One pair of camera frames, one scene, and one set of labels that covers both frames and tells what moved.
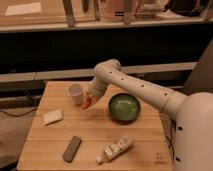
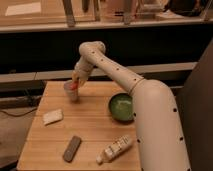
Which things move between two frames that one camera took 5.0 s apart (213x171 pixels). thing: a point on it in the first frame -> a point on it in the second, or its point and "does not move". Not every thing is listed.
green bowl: (124, 107) does not move
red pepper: (87, 103) -> (73, 85)
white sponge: (52, 116) does not move
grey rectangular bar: (72, 149) does not move
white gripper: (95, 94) -> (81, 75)
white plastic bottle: (116, 147) does not move
